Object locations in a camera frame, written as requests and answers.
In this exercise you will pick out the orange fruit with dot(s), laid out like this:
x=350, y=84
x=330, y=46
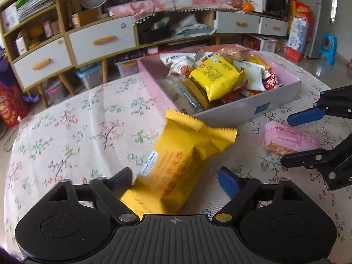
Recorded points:
x=247, y=6

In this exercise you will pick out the brown cardboard box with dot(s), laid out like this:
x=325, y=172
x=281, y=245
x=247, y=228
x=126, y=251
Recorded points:
x=85, y=18

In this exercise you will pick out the clear packet of orange crackers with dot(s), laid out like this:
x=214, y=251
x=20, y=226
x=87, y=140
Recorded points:
x=233, y=52

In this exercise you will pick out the white and blue carton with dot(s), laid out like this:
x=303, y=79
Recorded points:
x=297, y=33

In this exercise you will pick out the clear storage box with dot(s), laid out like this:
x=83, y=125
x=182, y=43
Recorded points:
x=56, y=92

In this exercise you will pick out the blue plastic stool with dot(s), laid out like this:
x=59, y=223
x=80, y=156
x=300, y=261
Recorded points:
x=328, y=52

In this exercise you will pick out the white and red carton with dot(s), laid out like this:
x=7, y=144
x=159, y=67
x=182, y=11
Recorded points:
x=264, y=44

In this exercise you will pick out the clear tub of small oranges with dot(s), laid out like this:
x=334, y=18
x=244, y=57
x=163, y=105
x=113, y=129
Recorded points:
x=233, y=2

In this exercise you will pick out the purple plush toy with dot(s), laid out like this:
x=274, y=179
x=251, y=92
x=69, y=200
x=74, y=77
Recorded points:
x=4, y=66

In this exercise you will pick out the clear box with black lid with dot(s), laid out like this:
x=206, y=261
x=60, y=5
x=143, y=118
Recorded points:
x=128, y=57

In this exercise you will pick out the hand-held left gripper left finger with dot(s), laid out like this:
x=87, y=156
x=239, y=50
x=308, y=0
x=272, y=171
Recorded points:
x=122, y=180

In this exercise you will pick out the white nut snack packet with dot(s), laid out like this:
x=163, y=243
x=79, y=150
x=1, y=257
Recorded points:
x=174, y=59
x=178, y=70
x=203, y=55

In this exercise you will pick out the bright yellow snack packet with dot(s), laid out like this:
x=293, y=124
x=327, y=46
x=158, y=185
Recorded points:
x=217, y=74

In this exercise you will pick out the red triangular snack packet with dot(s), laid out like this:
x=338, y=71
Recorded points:
x=271, y=82

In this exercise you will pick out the low wooden cabinet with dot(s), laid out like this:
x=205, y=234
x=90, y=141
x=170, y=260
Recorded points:
x=210, y=19

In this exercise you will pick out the mustard yellow snack packet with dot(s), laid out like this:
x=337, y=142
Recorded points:
x=187, y=167

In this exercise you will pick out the red cartons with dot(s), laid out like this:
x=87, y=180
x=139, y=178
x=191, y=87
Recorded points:
x=301, y=9

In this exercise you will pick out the tall wooden shelf cabinet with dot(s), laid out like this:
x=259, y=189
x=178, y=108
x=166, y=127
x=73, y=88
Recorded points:
x=62, y=5

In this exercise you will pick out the stack of magazines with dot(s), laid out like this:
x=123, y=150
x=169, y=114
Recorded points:
x=35, y=2

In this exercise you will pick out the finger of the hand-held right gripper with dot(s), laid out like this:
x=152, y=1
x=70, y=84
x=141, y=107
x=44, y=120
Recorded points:
x=305, y=117
x=302, y=158

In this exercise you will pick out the pink cloth cover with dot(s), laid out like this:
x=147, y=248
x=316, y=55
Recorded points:
x=137, y=7

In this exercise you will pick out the pile of papers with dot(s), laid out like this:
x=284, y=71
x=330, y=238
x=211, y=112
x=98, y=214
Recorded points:
x=189, y=26

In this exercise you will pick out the silver box with pink inside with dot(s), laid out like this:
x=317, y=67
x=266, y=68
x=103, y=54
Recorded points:
x=233, y=108

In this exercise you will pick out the pink snack packet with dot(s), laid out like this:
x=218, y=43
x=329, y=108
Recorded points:
x=288, y=139

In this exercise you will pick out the cream white snack packet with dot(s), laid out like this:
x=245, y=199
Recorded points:
x=253, y=77

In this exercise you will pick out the red gift bag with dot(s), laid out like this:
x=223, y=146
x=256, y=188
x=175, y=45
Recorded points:
x=11, y=104

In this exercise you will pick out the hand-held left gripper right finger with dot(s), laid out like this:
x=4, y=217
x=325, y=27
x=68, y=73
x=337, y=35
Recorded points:
x=228, y=181

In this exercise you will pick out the yellow bag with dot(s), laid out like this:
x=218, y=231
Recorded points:
x=35, y=31

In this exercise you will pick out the clear packet with blue strip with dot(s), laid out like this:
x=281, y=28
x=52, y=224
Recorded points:
x=181, y=96

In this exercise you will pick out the storage box with blue lid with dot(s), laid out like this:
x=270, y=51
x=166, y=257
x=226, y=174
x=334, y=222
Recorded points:
x=88, y=78

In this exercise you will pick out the black bag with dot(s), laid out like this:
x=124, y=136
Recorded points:
x=154, y=34

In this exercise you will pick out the gold snack packet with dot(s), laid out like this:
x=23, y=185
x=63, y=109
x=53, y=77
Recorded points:
x=196, y=90

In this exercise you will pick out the silver refrigerator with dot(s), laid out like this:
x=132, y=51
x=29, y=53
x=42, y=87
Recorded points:
x=321, y=19

